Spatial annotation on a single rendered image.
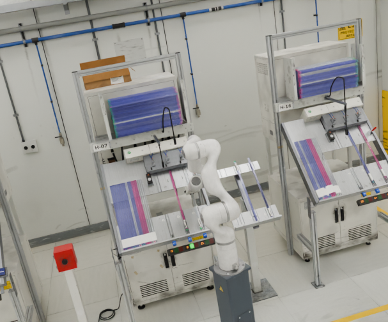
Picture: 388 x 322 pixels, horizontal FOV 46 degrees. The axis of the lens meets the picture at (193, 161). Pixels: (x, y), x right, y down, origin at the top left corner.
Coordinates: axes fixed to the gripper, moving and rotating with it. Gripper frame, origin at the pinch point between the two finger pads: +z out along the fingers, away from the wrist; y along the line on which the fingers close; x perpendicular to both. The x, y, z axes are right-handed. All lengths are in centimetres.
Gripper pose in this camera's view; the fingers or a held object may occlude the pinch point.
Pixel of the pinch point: (191, 191)
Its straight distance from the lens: 332.0
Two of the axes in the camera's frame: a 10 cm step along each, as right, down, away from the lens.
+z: -1.0, 3.0, 9.5
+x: 2.1, 9.4, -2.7
